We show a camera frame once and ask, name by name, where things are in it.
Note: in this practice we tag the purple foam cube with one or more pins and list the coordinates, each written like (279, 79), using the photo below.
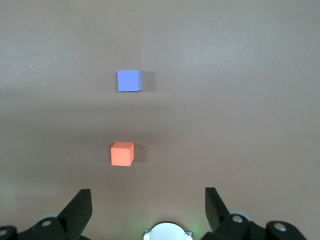
(128, 81)

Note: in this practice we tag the orange foam cube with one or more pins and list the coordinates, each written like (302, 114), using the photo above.
(121, 155)

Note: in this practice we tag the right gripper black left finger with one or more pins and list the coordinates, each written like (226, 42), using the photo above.
(75, 215)

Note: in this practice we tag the brown table cover mat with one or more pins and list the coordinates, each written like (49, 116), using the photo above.
(225, 100)

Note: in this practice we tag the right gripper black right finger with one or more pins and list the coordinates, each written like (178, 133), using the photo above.
(217, 212)

